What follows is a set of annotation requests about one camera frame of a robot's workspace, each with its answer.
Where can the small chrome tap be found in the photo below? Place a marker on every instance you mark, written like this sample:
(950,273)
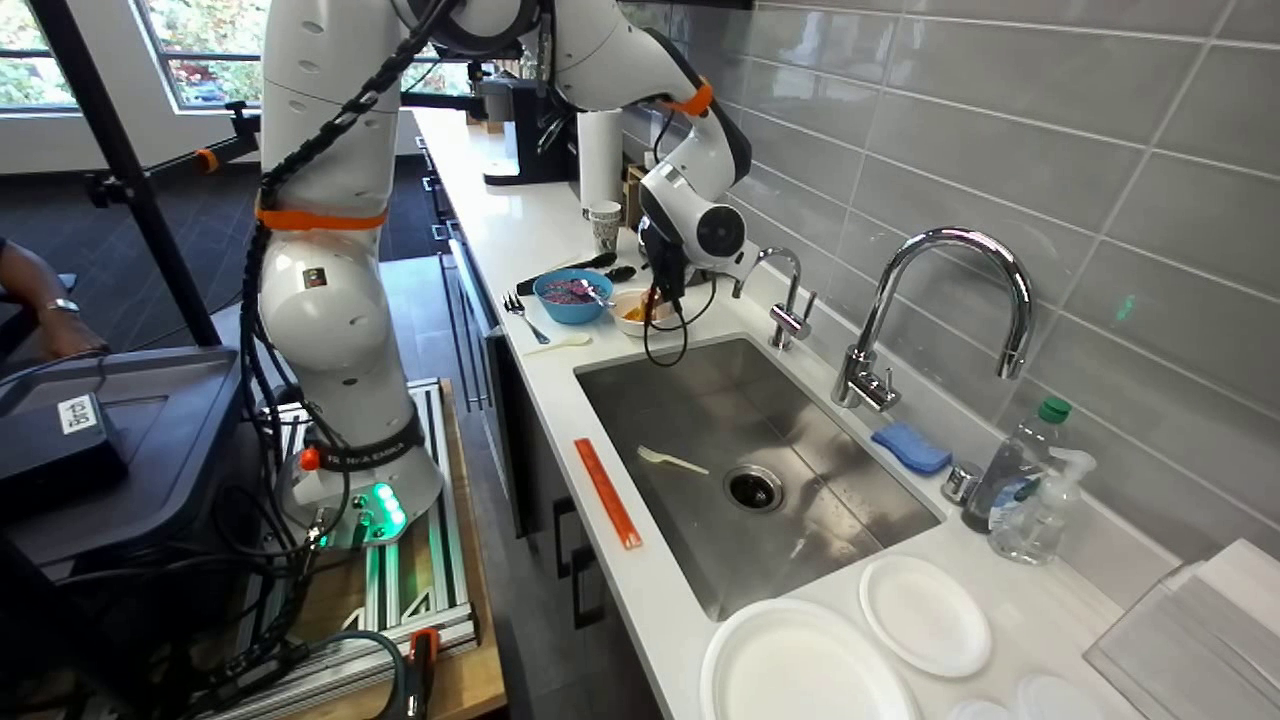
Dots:
(792,315)

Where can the black coffee machine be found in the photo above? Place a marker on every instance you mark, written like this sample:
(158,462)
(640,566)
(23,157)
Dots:
(525,130)

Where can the blue bowl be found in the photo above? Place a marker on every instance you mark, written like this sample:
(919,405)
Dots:
(565,305)

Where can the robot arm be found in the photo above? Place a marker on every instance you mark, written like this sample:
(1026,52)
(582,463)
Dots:
(330,300)

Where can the patterned paper cup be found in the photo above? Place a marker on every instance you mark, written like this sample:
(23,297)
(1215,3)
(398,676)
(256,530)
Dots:
(605,228)

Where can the clear napkin holder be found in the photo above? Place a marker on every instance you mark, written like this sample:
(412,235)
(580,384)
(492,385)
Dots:
(1200,640)

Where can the window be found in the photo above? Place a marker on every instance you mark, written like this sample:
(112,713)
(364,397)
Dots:
(205,45)

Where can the person's forearm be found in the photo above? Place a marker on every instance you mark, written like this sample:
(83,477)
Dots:
(35,295)

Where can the black storage bin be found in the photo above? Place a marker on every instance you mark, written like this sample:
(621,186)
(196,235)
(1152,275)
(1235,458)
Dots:
(170,440)

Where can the large chrome tap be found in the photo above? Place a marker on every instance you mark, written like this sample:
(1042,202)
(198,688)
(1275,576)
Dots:
(880,300)

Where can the steel sink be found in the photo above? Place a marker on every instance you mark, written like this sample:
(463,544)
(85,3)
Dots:
(720,440)

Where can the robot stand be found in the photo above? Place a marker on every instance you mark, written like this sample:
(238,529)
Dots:
(440,600)

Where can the white paper towel roll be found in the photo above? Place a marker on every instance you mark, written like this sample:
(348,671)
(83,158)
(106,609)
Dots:
(600,160)

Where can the blue sponge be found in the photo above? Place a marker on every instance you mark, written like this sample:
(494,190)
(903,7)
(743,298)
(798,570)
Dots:
(910,448)

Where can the chrome sink button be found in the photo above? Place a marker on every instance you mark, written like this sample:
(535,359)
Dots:
(960,483)

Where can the wooden box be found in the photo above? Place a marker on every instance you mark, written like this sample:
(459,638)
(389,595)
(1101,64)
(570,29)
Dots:
(634,195)

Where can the medium white paper plate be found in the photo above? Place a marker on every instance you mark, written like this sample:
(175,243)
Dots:
(925,615)

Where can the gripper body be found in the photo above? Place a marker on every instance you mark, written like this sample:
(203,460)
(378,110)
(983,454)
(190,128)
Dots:
(664,256)

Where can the white bowl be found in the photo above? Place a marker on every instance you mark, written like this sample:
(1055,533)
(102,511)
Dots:
(630,325)

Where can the white plastic spoon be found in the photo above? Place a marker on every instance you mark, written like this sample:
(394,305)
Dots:
(560,344)

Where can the large white paper plate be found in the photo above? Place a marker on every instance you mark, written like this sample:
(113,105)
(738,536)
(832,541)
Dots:
(800,670)

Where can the orange ruler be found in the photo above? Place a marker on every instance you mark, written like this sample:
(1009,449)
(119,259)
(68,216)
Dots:
(607,492)

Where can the white plastic fork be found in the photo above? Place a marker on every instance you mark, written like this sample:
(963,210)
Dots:
(668,460)

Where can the small white paper plate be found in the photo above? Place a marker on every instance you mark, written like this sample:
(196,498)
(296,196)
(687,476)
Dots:
(978,711)

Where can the silver spoon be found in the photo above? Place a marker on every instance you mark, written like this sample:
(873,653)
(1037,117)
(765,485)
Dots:
(592,293)

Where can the black plastic fork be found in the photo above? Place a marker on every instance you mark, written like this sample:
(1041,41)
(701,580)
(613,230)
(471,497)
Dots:
(524,317)

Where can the black knife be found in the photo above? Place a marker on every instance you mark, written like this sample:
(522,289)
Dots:
(560,272)

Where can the black box with white label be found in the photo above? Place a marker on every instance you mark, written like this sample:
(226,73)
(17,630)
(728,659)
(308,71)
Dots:
(50,450)

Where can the clear pump bottle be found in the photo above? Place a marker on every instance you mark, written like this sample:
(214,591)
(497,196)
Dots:
(1040,515)

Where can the clear bottle with green cap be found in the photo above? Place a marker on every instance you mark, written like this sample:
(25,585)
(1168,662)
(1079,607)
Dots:
(1005,470)

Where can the black and orange clamp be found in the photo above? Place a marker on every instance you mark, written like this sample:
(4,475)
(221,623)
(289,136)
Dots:
(422,670)

